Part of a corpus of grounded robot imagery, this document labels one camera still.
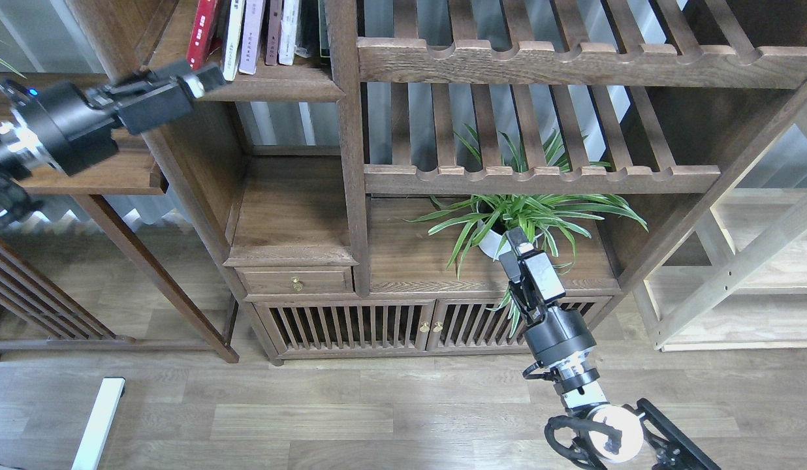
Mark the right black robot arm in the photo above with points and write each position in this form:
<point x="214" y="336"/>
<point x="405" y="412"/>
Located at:
<point x="592" y="432"/>

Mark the dark wooden bookshelf cabinet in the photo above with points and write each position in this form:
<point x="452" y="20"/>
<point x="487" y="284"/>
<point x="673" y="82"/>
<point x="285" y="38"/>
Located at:
<point x="306" y="170"/>

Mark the brown upright book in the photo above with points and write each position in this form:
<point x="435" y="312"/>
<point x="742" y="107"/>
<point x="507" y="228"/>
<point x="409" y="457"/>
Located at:
<point x="273" y="32"/>

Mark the pale purple white book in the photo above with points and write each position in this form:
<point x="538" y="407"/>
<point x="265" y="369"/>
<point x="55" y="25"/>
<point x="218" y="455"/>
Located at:
<point x="250" y="42"/>

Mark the red book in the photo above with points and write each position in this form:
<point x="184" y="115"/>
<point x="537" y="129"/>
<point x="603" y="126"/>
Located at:
<point x="203" y="32"/>

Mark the yellow green book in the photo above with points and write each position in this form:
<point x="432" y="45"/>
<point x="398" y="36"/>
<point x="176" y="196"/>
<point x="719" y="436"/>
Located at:
<point x="233" y="31"/>

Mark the light wooden shelf unit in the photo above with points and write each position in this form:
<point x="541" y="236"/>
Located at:
<point x="753" y="293"/>

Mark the white upright book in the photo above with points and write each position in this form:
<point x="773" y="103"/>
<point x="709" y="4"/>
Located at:
<point x="288" y="37"/>

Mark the white plant pot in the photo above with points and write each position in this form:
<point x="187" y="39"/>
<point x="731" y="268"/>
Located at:
<point x="494" y="242"/>

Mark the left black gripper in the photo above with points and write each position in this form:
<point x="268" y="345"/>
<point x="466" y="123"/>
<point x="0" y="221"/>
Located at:
<point x="71" y="129"/>

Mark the dark wooden slatted rack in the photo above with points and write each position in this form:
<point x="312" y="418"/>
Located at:
<point x="35" y="299"/>

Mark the white base bar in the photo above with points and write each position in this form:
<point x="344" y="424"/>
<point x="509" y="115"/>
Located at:
<point x="99" y="423"/>

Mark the dark wooden side table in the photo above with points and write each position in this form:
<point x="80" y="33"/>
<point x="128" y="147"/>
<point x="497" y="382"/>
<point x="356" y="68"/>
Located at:
<point x="129" y="172"/>

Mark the green plant leaves at left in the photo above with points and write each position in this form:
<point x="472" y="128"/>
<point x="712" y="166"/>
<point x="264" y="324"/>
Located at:
<point x="10" y="67"/>

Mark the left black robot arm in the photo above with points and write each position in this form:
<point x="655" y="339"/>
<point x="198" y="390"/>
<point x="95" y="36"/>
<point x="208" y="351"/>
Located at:
<point x="15" y="202"/>

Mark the dark green upright book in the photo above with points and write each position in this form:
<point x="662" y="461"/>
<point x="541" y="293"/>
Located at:
<point x="324" y="47"/>

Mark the brass drawer knob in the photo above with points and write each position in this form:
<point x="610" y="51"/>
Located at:
<point x="296" y="284"/>

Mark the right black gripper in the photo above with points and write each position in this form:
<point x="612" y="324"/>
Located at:
<point x="552" y="334"/>

